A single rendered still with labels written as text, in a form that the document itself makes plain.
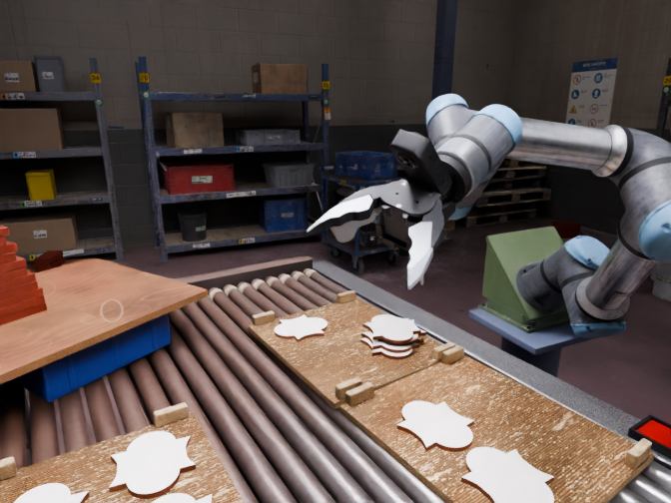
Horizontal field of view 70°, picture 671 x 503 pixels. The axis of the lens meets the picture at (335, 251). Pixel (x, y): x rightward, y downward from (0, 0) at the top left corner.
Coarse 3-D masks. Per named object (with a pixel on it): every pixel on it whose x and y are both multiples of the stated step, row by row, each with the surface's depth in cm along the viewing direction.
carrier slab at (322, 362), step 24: (312, 312) 133; (336, 312) 133; (360, 312) 133; (264, 336) 119; (336, 336) 119; (360, 336) 119; (288, 360) 108; (312, 360) 108; (336, 360) 108; (360, 360) 108; (384, 360) 108; (408, 360) 108; (432, 360) 108; (312, 384) 99; (336, 384) 98; (384, 384) 99; (336, 408) 93
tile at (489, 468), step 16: (480, 448) 79; (480, 464) 75; (496, 464) 75; (512, 464) 75; (528, 464) 75; (464, 480) 73; (480, 480) 72; (496, 480) 72; (512, 480) 72; (528, 480) 72; (544, 480) 72; (496, 496) 69; (512, 496) 69; (528, 496) 69; (544, 496) 69
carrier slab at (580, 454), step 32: (416, 384) 98; (448, 384) 98; (480, 384) 98; (512, 384) 98; (352, 416) 89; (384, 416) 88; (480, 416) 88; (512, 416) 88; (544, 416) 88; (576, 416) 88; (384, 448) 82; (416, 448) 80; (512, 448) 80; (544, 448) 80; (576, 448) 80; (608, 448) 80; (448, 480) 73; (576, 480) 73; (608, 480) 73
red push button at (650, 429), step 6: (642, 426) 87; (648, 426) 87; (654, 426) 87; (660, 426) 87; (642, 432) 85; (648, 432) 85; (654, 432) 85; (660, 432) 85; (666, 432) 85; (654, 438) 84; (660, 438) 84; (666, 438) 84; (666, 444) 82
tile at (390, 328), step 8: (376, 320) 119; (384, 320) 119; (392, 320) 119; (400, 320) 119; (368, 328) 116; (376, 328) 114; (384, 328) 114; (392, 328) 114; (400, 328) 114; (408, 328) 114; (416, 328) 114; (376, 336) 111; (384, 336) 110; (392, 336) 110; (400, 336) 110; (408, 336) 110
